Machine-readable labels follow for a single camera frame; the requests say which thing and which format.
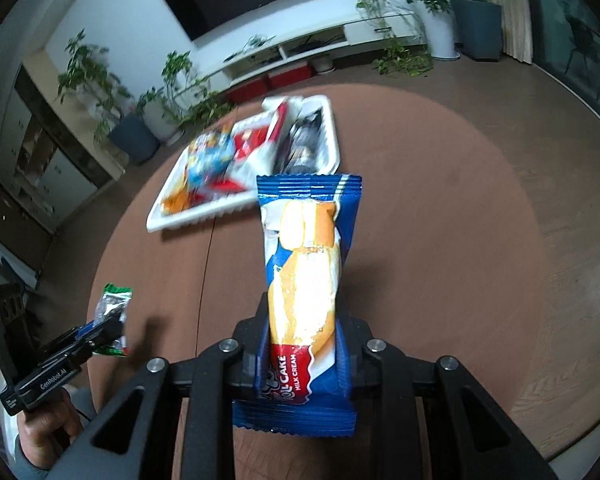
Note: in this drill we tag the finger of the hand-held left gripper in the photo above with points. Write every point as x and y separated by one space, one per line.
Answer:
105 332
87 330

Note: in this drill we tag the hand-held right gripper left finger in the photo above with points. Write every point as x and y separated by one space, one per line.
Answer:
215 375

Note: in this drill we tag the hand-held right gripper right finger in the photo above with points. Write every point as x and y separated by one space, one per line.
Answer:
344 360

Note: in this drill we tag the small green edged packet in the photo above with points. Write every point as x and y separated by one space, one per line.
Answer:
111 302

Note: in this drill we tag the blue yellow cake packet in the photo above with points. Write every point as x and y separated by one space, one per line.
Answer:
305 270

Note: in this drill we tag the orange snack packet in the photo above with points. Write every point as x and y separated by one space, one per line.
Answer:
175 202

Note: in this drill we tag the white plastic tray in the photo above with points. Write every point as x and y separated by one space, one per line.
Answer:
200 216

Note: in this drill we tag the teal cartoon snack packet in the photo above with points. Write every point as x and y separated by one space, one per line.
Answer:
210 160

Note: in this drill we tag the long black snack packet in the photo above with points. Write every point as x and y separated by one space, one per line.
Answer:
300 145

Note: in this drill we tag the red snack bag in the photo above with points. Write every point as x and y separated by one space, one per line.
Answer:
245 142

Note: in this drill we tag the person's left forearm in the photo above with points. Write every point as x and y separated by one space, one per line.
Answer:
24 465

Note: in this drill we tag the person's left hand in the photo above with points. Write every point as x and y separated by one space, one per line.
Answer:
45 430

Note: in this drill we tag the wooden glass front cabinet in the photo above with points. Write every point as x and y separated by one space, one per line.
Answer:
40 175

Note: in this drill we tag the leafy tree plant blue pot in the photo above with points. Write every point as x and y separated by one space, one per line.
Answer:
135 140

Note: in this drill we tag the small plant white pot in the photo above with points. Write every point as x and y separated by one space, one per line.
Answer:
162 120

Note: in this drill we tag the trailing vine plant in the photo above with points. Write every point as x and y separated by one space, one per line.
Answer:
400 62
200 105

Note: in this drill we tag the red storage box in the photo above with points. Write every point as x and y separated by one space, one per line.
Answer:
290 77
249 91

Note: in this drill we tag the white round device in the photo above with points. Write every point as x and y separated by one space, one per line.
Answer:
323 64

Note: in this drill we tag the white television cabinet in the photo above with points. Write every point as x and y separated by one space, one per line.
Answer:
370 30

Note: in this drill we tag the bushy plant tall white pot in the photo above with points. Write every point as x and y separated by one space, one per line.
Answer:
442 35

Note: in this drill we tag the broad leaf plant blue pot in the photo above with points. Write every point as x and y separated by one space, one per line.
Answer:
480 30

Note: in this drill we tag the beige curtain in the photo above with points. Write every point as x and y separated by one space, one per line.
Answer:
515 15

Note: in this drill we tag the glass sliding door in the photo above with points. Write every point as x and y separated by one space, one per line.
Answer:
575 45

